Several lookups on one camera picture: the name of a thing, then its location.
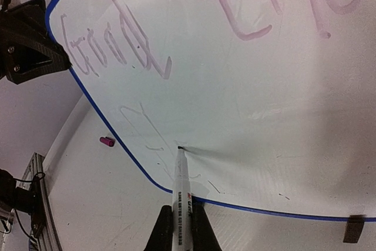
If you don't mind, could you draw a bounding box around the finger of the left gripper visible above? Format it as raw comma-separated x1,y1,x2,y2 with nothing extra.
1,0,71,85

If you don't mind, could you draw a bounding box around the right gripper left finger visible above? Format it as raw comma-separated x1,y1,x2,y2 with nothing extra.
145,206,173,251

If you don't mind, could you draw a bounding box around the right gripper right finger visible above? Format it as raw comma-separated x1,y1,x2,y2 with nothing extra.
191,203,222,251

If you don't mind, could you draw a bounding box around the white marker pen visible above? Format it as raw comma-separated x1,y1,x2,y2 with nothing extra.
172,146,193,250

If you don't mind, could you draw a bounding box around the magenta marker cap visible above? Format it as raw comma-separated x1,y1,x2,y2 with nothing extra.
99,136,115,147

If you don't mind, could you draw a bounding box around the blue framed small whiteboard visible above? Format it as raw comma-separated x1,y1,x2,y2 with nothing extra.
46,0,375,222

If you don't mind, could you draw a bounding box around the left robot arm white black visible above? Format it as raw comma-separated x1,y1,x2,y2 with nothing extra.
1,0,71,85

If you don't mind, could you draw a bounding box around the aluminium front rail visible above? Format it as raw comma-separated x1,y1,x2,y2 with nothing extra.
22,152,63,251

